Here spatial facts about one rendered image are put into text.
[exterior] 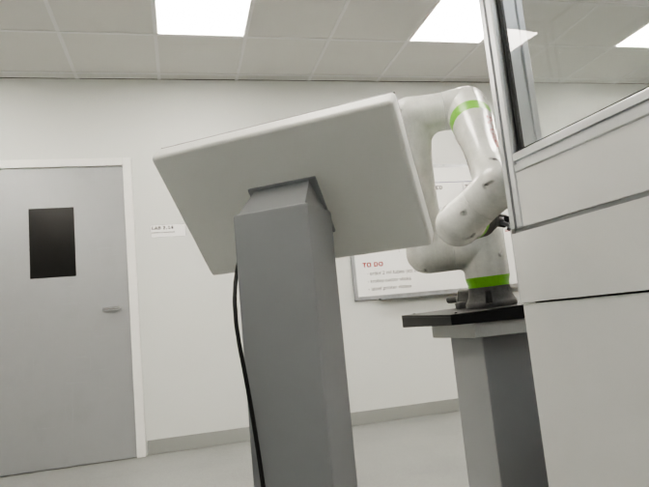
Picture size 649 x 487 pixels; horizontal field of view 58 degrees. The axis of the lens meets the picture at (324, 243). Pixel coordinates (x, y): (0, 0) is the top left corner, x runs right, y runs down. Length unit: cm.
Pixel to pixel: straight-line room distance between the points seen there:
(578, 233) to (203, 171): 72
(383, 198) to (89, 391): 359
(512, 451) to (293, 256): 94
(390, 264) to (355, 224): 362
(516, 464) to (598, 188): 94
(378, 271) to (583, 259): 375
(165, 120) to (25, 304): 168
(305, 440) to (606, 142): 70
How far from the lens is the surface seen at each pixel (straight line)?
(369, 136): 108
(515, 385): 175
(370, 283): 472
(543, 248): 115
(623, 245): 101
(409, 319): 187
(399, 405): 483
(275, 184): 118
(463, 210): 140
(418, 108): 173
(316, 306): 105
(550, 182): 113
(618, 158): 102
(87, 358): 449
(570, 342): 112
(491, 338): 171
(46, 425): 457
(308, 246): 106
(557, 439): 120
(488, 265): 176
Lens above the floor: 80
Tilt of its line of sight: 8 degrees up
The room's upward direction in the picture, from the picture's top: 6 degrees counter-clockwise
